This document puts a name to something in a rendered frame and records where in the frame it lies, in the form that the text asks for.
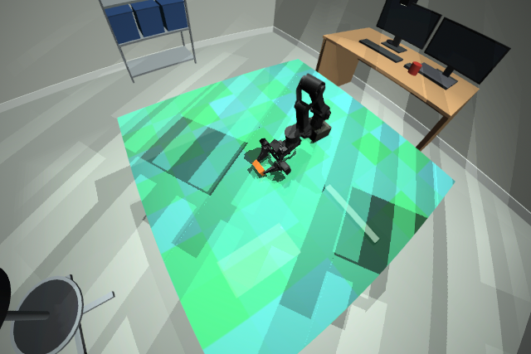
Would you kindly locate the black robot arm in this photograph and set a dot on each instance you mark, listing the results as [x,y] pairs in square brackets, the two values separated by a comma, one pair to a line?
[315,87]

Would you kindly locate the orange block with dark square face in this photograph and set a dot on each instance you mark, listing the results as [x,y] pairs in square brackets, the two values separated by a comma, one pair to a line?
[258,167]

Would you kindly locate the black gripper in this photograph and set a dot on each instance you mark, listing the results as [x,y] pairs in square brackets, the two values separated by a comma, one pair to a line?
[281,165]

